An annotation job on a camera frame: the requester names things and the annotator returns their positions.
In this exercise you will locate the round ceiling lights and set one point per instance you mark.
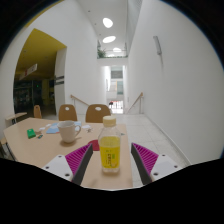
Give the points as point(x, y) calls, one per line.
point(107, 22)

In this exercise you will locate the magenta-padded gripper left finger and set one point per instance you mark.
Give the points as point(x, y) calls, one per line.
point(78, 158)

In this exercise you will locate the clear bottle with yellow drink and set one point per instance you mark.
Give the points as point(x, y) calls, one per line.
point(109, 150)

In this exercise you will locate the light wooden table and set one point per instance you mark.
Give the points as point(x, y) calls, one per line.
point(16, 116)

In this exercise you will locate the small green box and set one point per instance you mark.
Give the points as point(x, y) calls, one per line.
point(31, 133)

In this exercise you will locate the grey wall lamp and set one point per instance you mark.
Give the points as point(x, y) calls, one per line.
point(157, 45)

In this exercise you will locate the light blue printed paper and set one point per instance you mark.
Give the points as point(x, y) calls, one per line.
point(52, 129)

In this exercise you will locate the white ceramic mug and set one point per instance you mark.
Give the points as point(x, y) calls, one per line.
point(67, 131)

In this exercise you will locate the white hanging sign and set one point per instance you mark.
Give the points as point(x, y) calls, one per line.
point(28, 71)

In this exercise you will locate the brown wooden chair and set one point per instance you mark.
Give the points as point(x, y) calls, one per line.
point(67, 114)
point(37, 112)
point(96, 115)

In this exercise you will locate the wooden stair handrail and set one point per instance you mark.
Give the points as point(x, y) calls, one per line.
point(79, 99)
point(136, 101)

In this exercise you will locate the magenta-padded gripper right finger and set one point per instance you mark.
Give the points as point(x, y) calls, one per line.
point(146, 158)

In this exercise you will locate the green potted plant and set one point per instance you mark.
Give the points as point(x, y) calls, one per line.
point(101, 53)

